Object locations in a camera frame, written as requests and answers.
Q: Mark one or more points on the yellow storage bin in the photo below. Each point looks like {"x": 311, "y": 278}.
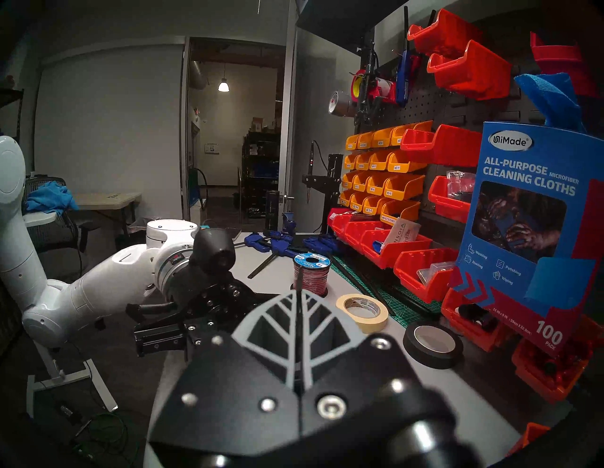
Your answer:
{"x": 380, "y": 161}
{"x": 347, "y": 199}
{"x": 398, "y": 134}
{"x": 406, "y": 164}
{"x": 366, "y": 140}
{"x": 364, "y": 162}
{"x": 400, "y": 213}
{"x": 373, "y": 206}
{"x": 403, "y": 188}
{"x": 348, "y": 181}
{"x": 382, "y": 137}
{"x": 358, "y": 203}
{"x": 353, "y": 143}
{"x": 361, "y": 182}
{"x": 351, "y": 162}
{"x": 377, "y": 185}

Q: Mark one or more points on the red white tape roll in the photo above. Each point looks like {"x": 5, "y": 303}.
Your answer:
{"x": 387, "y": 90}

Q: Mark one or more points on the light blue draped cloth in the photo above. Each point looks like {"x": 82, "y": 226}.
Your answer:
{"x": 49, "y": 198}

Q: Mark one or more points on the red plastic bin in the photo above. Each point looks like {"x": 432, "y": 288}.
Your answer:
{"x": 337, "y": 221}
{"x": 448, "y": 148}
{"x": 531, "y": 436}
{"x": 443, "y": 207}
{"x": 424, "y": 288}
{"x": 476, "y": 75}
{"x": 361, "y": 240}
{"x": 472, "y": 335}
{"x": 391, "y": 259}
{"x": 542, "y": 377}
{"x": 448, "y": 33}
{"x": 349, "y": 231}
{"x": 561, "y": 61}

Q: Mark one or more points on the clear plastic bag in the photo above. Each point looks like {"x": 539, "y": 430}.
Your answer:
{"x": 462, "y": 184}

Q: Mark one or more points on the white pendant lamp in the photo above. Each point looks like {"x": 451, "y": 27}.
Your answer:
{"x": 223, "y": 87}

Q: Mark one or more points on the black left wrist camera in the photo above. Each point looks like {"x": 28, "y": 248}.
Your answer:
{"x": 213, "y": 250}

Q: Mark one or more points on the dark shelf rack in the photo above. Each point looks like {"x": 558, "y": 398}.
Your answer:
{"x": 259, "y": 179}

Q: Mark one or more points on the blue microfiber cloth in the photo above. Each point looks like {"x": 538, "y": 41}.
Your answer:
{"x": 552, "y": 99}

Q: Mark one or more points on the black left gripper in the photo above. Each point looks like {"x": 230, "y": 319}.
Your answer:
{"x": 212, "y": 306}

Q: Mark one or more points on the dark grey pegboard panel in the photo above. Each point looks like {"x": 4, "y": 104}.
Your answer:
{"x": 424, "y": 108}

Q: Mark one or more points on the white folding table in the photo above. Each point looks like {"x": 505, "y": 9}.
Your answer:
{"x": 108, "y": 200}

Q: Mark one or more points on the blue bar clamp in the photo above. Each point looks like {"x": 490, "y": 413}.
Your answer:
{"x": 325, "y": 245}
{"x": 289, "y": 224}
{"x": 271, "y": 243}

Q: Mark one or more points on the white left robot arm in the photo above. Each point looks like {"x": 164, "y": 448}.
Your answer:
{"x": 71, "y": 297}

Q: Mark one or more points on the white clear parts bag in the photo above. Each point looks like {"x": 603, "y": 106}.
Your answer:
{"x": 401, "y": 233}

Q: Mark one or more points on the beige masking tape roll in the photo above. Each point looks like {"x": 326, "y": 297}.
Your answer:
{"x": 363, "y": 325}

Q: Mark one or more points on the black tape roll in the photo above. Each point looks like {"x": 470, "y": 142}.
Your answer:
{"x": 434, "y": 361}

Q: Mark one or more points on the blue cleaning cloths box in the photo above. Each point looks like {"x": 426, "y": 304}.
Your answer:
{"x": 542, "y": 302}

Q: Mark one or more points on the black metal stand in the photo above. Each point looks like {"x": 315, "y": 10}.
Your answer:
{"x": 332, "y": 188}

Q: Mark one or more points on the black mesh office chair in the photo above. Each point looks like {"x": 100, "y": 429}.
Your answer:
{"x": 56, "y": 231}

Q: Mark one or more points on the blue utility lighter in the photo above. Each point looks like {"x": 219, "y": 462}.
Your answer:
{"x": 402, "y": 80}

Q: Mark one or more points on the grey duct tape roll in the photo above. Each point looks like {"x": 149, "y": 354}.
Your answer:
{"x": 339, "y": 104}

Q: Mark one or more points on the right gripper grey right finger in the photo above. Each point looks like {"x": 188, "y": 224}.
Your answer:
{"x": 358, "y": 391}

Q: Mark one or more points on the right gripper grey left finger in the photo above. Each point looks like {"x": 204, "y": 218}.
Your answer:
{"x": 245, "y": 405}

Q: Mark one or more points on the white stand leg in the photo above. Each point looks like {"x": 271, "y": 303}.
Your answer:
{"x": 56, "y": 375}

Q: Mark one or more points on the green cutting mat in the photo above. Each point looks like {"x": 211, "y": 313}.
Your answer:
{"x": 408, "y": 317}

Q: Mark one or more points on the red yellow tape roll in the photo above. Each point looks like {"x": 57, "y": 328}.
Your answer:
{"x": 356, "y": 85}

